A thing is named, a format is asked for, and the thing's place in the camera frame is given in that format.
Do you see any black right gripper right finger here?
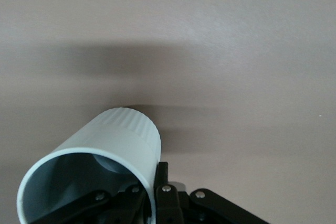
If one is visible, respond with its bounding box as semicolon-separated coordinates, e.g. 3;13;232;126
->
154;162;271;224

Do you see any white mug with printed text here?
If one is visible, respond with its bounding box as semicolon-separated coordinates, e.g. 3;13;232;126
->
16;107;161;224

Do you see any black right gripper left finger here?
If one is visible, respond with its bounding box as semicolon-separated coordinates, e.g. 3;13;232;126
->
62;185;146;224

